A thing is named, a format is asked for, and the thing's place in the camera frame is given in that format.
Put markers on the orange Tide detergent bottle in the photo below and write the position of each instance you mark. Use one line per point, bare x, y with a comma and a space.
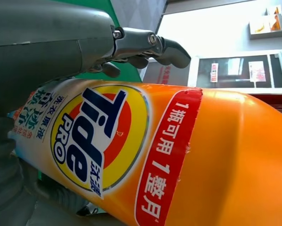
202, 156

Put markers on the small white red sticker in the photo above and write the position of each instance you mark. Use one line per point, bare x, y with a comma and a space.
214, 72

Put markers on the ribbed grey left arm sleeve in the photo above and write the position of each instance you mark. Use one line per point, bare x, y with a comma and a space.
1, 174

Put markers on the holder with orange leaflets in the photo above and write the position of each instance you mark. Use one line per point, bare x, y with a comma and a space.
267, 25

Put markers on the red fire cabinet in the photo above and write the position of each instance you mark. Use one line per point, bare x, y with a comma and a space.
272, 101

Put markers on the large white red sticker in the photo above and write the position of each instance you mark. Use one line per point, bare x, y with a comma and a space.
257, 71

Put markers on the white framed glass cabinet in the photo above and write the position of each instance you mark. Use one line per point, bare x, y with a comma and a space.
237, 71

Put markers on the grey panel with red lettering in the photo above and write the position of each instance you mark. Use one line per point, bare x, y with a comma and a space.
164, 75

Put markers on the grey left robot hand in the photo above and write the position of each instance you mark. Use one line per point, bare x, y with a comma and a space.
48, 40

